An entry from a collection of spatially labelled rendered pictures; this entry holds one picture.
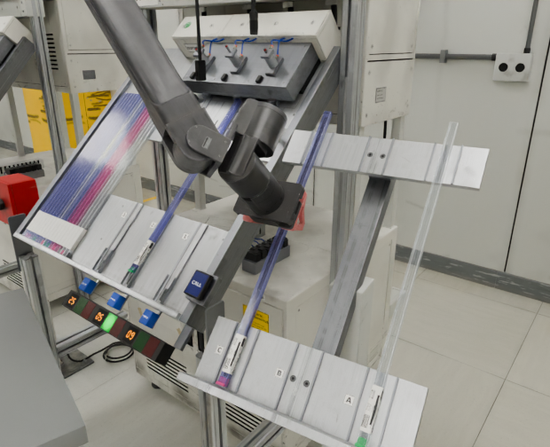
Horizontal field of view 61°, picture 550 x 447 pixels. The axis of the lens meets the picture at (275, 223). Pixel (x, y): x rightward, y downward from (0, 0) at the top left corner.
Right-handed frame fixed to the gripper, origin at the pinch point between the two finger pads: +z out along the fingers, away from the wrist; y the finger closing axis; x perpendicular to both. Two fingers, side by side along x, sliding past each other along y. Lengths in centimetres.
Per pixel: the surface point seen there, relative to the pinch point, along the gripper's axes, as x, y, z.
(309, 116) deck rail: -30.2, 11.8, 13.4
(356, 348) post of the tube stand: 15.1, -13.5, 14.0
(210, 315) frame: 18.3, 12.3, 7.2
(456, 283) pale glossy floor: -53, -5, 194
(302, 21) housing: -51, 18, 6
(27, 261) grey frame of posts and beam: 20, 86, 21
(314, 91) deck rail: -35.6, 11.7, 11.5
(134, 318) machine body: 24, 79, 64
